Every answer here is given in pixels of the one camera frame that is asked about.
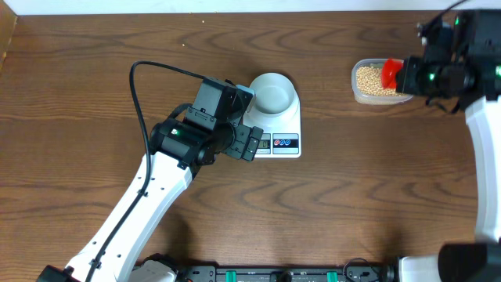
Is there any red plastic measuring scoop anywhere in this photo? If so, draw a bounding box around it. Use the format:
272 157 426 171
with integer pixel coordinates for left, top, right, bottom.
381 59 403 89

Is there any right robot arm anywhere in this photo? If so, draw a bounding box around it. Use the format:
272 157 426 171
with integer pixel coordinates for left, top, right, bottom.
381 9 500 281

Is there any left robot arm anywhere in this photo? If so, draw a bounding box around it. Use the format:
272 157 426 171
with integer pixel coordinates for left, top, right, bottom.
38 117 263 281

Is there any white digital kitchen scale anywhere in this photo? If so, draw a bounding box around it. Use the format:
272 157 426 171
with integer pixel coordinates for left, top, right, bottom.
241 88 302 159

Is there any light grey bowl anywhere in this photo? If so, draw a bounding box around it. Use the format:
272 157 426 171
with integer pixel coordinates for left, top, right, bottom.
250 73 298 115

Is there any pile of soybeans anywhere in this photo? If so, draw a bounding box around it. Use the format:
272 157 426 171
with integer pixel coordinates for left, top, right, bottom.
355 67 402 96

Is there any clear plastic container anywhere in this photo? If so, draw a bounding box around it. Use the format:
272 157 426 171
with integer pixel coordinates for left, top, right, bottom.
351 59 413 106

